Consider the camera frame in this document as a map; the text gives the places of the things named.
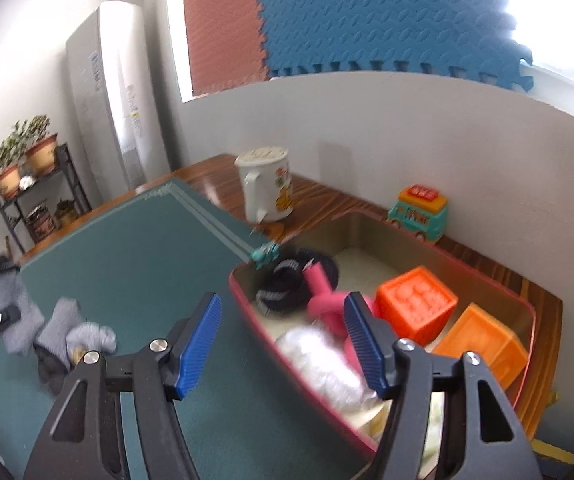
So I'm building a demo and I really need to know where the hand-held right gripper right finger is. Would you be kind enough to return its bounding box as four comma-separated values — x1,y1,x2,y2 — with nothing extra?
343,291,542,480

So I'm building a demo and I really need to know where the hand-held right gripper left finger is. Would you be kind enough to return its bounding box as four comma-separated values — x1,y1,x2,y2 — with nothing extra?
23,291,222,480

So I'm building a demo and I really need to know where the grey sock with black toe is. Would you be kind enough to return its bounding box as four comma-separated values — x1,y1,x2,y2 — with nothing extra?
0,255,46,358
34,297,118,395

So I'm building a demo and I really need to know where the clear plastic bag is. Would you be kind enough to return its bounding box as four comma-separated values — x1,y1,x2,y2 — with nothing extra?
274,324,380,413

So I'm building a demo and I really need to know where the red tin container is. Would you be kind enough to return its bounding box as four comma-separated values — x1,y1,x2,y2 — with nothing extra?
229,210,538,461

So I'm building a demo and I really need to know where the dark orange embossed cube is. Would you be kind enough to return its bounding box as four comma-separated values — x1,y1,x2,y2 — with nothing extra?
376,266,458,347

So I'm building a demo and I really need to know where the black sock with striped cuff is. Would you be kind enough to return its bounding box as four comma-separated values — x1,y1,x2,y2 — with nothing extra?
256,255,340,317

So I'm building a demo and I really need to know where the light orange embossed cube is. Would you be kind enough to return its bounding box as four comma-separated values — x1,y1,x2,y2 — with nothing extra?
432,303,528,391

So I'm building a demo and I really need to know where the green table mat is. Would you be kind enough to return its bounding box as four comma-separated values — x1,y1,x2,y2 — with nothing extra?
0,177,368,480

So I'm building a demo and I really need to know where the small teal toy car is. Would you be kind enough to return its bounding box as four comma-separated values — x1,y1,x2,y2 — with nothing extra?
251,242,282,264

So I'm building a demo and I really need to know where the dark patterned plant pot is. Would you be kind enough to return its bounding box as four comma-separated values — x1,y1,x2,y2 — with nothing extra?
27,204,56,241

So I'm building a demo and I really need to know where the small brown plant pot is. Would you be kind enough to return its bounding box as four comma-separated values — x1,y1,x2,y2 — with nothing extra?
56,200,79,227

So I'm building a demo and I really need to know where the teal and orange toy bus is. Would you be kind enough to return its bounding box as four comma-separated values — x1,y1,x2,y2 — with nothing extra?
386,185,449,246

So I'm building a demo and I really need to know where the potted plant in clay pot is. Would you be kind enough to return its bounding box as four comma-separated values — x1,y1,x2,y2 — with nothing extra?
26,115,60,177
0,132,22,199

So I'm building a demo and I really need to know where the black metal plant rack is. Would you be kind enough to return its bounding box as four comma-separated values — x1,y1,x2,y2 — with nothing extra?
0,142,92,253

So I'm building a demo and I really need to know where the white printed mug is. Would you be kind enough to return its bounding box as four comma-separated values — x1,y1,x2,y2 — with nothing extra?
234,146,295,223

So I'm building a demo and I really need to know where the grey standing air conditioner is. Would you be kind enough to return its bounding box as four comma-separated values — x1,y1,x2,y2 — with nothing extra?
65,1,172,196

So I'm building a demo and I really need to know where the red foam mat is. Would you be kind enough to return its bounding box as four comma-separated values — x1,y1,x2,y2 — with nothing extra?
183,0,270,97

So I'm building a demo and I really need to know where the blue foam mat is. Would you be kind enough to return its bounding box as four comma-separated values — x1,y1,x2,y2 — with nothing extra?
257,0,535,92

